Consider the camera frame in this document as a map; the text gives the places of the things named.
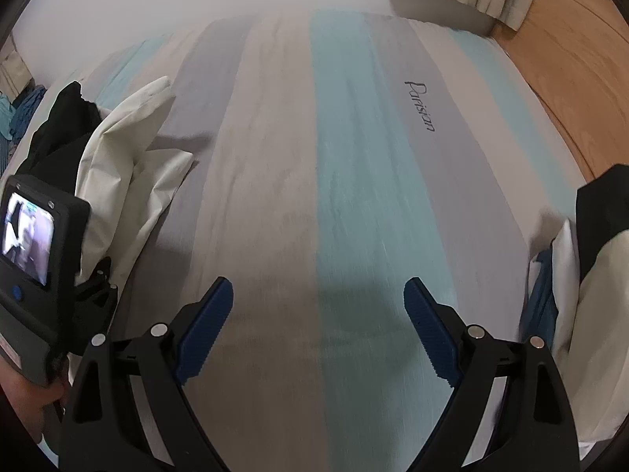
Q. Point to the striped bed sheet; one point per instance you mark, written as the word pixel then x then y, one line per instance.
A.
pixel 337 155

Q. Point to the black and white jacket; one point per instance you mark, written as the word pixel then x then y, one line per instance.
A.
pixel 107 160

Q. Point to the folded black white garment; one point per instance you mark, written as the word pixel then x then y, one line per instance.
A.
pixel 578 304

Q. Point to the blue clothes pile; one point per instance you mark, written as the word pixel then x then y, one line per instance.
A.
pixel 16 115

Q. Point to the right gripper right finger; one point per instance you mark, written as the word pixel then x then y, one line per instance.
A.
pixel 534 429

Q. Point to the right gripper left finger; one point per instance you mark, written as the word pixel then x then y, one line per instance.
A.
pixel 102 428

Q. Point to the left hand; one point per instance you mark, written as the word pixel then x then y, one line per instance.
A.
pixel 29 400

